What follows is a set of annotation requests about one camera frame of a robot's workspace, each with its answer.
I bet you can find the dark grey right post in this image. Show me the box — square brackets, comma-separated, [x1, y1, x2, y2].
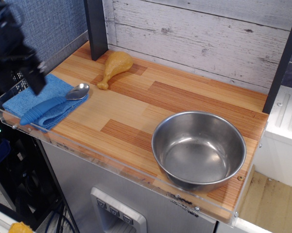
[262, 28, 292, 114]

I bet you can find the yellow object bottom left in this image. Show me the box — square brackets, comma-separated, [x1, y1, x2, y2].
[8, 222, 33, 233]

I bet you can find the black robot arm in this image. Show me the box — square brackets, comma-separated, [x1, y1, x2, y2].
[0, 0, 46, 95]

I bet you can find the blue folded cloth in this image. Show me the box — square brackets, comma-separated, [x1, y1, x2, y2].
[3, 74, 89, 130]

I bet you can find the stainless steel pot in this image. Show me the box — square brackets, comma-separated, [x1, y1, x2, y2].
[151, 111, 246, 193]

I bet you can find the clear acrylic table guard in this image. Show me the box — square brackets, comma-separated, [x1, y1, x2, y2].
[0, 42, 268, 225]

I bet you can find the silver toy fridge cabinet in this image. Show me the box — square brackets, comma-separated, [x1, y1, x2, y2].
[42, 142, 216, 233]

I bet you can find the blue handled metal spoon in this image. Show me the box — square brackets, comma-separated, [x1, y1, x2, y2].
[19, 83, 89, 125]

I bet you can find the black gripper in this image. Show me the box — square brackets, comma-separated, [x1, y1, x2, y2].
[0, 44, 47, 95]

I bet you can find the dark grey left post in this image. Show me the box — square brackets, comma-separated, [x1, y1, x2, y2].
[84, 0, 108, 61]

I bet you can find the dark grey post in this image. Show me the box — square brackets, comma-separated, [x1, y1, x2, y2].
[84, 0, 108, 61]
[262, 28, 292, 114]

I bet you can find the yellow toy chicken drumstick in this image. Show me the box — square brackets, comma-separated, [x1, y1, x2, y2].
[97, 51, 133, 90]

